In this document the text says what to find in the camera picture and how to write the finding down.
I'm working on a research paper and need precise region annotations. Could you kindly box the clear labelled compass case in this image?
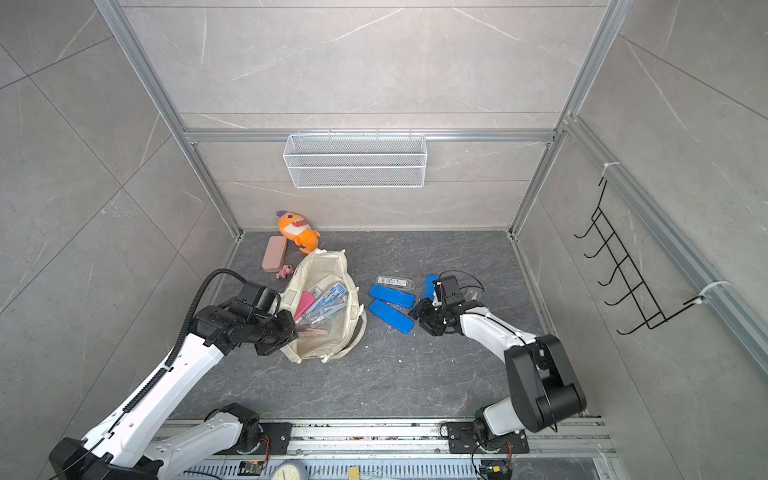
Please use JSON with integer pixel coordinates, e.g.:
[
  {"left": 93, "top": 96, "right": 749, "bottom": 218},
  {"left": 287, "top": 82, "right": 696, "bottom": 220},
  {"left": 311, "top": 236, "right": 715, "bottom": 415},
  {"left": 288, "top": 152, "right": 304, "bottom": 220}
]
[{"left": 375, "top": 275, "right": 415, "bottom": 291}]

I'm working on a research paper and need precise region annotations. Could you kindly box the beige canvas bag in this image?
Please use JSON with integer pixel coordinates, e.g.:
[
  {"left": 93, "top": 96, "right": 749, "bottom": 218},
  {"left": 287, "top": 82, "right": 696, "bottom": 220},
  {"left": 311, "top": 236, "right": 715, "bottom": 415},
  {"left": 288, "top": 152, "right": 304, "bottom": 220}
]
[{"left": 281, "top": 249, "right": 367, "bottom": 364}]

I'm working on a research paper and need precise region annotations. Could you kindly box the blue compass set case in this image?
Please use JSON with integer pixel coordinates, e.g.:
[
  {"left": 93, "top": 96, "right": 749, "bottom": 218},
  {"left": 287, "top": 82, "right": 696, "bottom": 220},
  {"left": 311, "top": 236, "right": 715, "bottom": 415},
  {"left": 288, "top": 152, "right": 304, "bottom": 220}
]
[{"left": 423, "top": 274, "right": 439, "bottom": 301}]

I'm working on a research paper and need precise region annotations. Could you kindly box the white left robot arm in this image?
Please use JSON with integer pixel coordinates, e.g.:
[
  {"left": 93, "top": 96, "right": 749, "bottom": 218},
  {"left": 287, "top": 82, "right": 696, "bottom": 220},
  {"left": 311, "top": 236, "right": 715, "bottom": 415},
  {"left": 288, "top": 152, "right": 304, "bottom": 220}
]
[{"left": 49, "top": 268, "right": 298, "bottom": 479}]

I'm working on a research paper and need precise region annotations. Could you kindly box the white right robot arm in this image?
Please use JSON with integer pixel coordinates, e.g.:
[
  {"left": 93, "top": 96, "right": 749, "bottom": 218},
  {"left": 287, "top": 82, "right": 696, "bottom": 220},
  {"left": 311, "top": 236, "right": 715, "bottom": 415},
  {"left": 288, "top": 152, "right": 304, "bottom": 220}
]
[{"left": 409, "top": 298, "right": 587, "bottom": 442}]

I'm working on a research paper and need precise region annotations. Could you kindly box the pink compass case in bag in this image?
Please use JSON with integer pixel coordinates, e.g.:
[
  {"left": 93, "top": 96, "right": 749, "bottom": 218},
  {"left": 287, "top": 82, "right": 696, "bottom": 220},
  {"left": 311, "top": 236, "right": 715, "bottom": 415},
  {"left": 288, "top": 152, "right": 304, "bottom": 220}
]
[{"left": 294, "top": 291, "right": 316, "bottom": 323}]

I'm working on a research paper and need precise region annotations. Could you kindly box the clear plastic case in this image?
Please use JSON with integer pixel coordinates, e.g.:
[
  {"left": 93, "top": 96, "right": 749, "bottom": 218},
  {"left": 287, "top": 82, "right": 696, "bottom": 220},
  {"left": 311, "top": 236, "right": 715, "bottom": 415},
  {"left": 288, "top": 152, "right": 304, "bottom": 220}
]
[{"left": 304, "top": 282, "right": 348, "bottom": 327}]

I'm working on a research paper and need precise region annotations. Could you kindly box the pink bear figurine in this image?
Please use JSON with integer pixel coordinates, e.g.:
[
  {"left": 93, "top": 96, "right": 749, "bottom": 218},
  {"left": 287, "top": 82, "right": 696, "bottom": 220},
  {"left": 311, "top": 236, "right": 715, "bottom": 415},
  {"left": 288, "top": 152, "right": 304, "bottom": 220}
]
[{"left": 275, "top": 264, "right": 294, "bottom": 280}]

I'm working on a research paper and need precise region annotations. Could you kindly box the pink rectangular case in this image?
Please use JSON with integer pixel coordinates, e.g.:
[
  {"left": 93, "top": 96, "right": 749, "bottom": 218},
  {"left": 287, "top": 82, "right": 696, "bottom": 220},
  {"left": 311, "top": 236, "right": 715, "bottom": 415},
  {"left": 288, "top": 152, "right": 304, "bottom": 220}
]
[{"left": 261, "top": 236, "right": 288, "bottom": 273}]

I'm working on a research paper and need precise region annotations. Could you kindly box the orange plush shark toy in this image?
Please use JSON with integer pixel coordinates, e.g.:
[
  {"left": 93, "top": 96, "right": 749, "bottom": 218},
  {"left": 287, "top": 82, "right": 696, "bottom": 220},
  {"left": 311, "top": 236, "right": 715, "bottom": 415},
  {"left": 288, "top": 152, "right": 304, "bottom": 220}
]
[{"left": 276, "top": 211, "right": 320, "bottom": 254}]

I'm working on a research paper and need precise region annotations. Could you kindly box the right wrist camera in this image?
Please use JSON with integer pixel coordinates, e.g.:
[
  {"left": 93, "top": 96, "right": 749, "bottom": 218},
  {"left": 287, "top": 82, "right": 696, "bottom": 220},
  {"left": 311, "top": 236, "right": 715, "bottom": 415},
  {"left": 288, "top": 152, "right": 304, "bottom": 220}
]
[{"left": 433, "top": 275, "right": 465, "bottom": 306}]

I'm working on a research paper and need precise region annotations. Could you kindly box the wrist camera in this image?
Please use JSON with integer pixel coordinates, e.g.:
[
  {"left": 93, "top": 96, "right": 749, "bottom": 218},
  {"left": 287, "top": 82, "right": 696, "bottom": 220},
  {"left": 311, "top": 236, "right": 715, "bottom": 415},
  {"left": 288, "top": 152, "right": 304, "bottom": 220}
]
[
  {"left": 433, "top": 275, "right": 465, "bottom": 306},
  {"left": 231, "top": 281, "right": 281, "bottom": 318}
]

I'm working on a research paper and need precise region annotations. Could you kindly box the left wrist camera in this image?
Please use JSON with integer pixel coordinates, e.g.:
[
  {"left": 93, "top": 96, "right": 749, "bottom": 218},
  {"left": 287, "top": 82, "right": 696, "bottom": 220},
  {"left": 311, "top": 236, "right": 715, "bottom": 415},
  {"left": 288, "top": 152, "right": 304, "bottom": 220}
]
[{"left": 231, "top": 281, "right": 281, "bottom": 318}]

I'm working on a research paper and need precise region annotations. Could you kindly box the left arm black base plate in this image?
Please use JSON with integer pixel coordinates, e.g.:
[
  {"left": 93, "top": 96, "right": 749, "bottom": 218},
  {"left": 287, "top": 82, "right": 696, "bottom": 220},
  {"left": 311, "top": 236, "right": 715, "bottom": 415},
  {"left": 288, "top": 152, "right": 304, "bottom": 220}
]
[{"left": 235, "top": 422, "right": 293, "bottom": 456}]

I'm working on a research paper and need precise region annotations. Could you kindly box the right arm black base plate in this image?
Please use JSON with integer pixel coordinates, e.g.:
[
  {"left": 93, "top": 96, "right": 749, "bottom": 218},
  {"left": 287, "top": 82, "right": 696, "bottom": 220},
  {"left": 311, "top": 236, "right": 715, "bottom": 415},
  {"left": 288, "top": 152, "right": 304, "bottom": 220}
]
[{"left": 440, "top": 419, "right": 530, "bottom": 455}]

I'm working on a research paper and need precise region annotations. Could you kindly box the white wire mesh basket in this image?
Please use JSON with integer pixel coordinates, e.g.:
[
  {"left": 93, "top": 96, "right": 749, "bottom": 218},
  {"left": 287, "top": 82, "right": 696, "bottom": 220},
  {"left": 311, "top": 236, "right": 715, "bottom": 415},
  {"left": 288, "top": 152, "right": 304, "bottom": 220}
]
[{"left": 283, "top": 132, "right": 428, "bottom": 189}]

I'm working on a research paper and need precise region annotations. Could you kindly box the black wire hook rack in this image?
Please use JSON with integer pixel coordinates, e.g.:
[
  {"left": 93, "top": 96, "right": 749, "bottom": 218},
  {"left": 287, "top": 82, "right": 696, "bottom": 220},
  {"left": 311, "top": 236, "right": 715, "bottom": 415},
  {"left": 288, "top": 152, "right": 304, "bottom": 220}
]
[{"left": 574, "top": 176, "right": 721, "bottom": 336}]

